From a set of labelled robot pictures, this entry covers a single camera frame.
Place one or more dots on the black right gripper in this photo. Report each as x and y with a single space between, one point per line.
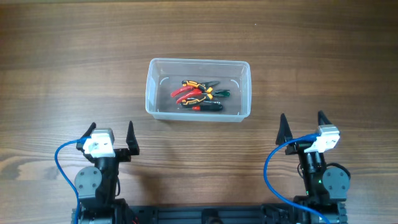
298 147

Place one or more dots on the red handled shears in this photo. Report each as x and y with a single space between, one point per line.
192 89

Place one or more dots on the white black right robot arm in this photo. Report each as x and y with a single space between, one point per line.
326 184

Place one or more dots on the clear plastic container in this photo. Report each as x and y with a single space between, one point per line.
166 75

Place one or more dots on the orange black long-nose pliers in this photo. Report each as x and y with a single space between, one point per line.
202 98

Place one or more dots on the silver socket wrench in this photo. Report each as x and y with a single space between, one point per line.
194 103

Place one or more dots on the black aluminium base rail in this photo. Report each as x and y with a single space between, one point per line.
257 214

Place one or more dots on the green handled screwdriver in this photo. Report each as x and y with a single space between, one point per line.
221 93

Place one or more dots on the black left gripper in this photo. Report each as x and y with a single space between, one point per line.
121 154

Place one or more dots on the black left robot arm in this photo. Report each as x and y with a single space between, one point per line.
98 185

